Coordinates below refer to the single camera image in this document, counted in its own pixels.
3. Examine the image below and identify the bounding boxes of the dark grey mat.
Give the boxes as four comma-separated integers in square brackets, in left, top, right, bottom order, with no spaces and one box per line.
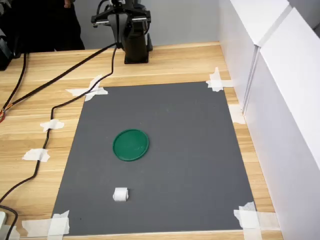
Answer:
[51,81,258,236]

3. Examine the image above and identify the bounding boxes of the thin black cable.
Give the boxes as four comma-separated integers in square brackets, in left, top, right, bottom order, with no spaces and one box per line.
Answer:
[0,51,28,118]

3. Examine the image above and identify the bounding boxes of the small white plastic terminal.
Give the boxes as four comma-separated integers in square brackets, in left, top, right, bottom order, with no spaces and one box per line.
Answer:
[111,186,131,203]

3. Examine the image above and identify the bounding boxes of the black camera cable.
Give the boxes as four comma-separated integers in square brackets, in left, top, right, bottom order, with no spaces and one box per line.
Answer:
[0,46,118,240]

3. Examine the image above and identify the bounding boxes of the white tape piece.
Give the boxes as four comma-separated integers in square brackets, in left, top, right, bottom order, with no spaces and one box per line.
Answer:
[233,201,281,240]
[22,148,51,164]
[21,209,71,238]
[228,104,247,125]
[7,224,21,240]
[39,119,65,133]
[83,74,103,102]
[205,66,235,93]

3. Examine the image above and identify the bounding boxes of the person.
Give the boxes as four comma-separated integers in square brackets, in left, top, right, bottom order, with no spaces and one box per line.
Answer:
[13,0,86,53]

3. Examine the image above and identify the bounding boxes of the thick black braided cable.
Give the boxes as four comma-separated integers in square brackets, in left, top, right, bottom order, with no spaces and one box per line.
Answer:
[0,42,118,124]

